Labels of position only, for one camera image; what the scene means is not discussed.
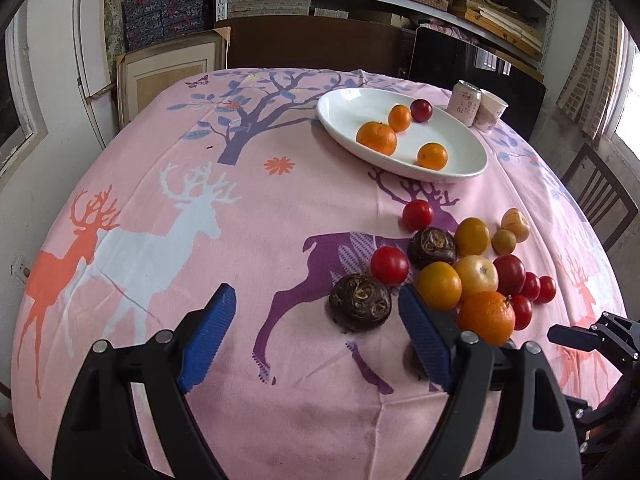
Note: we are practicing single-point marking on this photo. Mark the small orange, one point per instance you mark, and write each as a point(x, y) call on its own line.
point(399, 117)
point(432, 156)

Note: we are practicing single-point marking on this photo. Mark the white paper cup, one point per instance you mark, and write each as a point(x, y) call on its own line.
point(490, 110)

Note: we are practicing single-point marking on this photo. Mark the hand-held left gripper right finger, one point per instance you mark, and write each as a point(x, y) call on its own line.
point(425, 345)

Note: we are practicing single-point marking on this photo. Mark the white leaning board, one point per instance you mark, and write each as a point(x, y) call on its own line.
point(95, 25)

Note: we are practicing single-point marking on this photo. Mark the black glossy board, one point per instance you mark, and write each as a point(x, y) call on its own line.
point(450, 55)

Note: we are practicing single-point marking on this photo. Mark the wooden slatted chair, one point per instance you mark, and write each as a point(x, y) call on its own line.
point(597, 195)

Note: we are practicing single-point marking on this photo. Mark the stack of blue patterned boxes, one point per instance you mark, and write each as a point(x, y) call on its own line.
point(165, 15)

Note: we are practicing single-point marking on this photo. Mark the pale pink drink can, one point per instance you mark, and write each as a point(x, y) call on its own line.
point(464, 102)

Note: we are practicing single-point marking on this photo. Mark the wall socket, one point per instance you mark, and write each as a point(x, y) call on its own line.
point(22, 270)

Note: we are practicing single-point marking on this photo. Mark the grey marble slab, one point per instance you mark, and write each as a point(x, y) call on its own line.
point(112, 5)

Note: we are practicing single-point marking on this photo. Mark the dark brown water chestnut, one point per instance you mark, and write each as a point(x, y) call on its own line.
point(432, 247)
point(360, 302)

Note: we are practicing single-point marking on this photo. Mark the large orange mandarin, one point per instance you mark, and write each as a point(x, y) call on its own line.
point(376, 137)
point(486, 317)

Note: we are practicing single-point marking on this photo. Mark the brick patterned curtain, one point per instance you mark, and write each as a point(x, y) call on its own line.
point(590, 60)

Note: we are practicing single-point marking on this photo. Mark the printed pink tablecloth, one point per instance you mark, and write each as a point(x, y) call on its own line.
point(300, 200)

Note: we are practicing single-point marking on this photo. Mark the orange tomato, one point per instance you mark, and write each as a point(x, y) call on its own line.
point(439, 285)

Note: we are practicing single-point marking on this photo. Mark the dark red plum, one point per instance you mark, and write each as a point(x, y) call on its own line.
point(421, 110)

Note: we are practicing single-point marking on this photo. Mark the white metal shelf unit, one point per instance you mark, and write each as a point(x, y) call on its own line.
point(220, 0)

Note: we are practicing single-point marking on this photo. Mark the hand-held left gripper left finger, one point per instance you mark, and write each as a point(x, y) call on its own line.
point(207, 340)

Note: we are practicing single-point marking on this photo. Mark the dark brown wooden board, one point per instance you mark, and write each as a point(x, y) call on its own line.
point(320, 40)

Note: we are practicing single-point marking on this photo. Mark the bright window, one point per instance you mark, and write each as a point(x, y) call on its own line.
point(627, 85)

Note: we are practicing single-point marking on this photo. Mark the small red tomato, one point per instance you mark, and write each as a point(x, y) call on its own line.
point(530, 286)
point(546, 290)
point(521, 312)

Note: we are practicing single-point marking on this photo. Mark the yellow-brown round fruit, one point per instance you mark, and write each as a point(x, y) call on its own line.
point(471, 236)

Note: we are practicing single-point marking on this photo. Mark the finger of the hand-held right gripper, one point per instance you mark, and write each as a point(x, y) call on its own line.
point(595, 417)
point(575, 335)

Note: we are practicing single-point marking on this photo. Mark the white oval plate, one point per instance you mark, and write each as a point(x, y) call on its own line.
point(350, 110)

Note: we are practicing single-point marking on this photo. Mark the framed wooden panel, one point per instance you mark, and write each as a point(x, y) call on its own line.
point(165, 70)

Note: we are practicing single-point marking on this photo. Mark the yellow tomato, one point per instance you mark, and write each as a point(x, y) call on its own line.
point(477, 276)

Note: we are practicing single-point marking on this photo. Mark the white framed window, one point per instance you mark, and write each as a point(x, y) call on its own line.
point(15, 110)

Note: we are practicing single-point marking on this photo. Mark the small yellow-green fruit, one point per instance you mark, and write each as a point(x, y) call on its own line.
point(503, 241)

